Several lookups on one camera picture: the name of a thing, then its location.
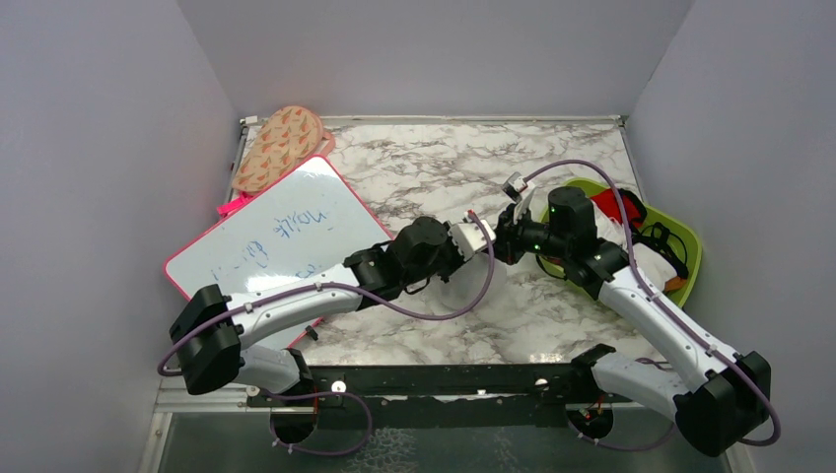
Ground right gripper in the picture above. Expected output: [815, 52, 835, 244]
[480, 202, 570, 266]

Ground white mesh laundry bag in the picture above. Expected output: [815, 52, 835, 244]
[436, 253, 507, 311]

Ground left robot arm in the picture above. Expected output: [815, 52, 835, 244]
[158, 213, 496, 405]

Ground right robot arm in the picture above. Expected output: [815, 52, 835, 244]
[494, 183, 771, 457]

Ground red black garment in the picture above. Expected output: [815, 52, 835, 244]
[592, 188, 648, 231]

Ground white garment in basket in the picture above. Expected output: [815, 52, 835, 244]
[594, 210, 684, 292]

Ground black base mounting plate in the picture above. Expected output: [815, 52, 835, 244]
[246, 344, 632, 433]

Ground pink framed whiteboard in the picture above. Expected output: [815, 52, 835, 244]
[163, 154, 396, 351]

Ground green plastic basket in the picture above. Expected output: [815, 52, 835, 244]
[541, 177, 702, 307]

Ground tulip patterned oven mitt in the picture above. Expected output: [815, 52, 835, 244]
[232, 105, 335, 195]

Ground pink marker clip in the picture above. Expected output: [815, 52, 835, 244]
[216, 197, 250, 218]

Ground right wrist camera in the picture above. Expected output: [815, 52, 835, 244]
[502, 172, 536, 204]

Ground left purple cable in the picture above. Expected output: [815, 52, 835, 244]
[156, 212, 498, 378]

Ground purple cable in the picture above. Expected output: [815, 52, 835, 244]
[522, 160, 782, 448]
[156, 212, 498, 378]

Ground black straps in basket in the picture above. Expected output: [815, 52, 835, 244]
[643, 222, 691, 282]

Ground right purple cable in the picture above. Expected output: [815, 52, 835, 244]
[522, 160, 782, 448]

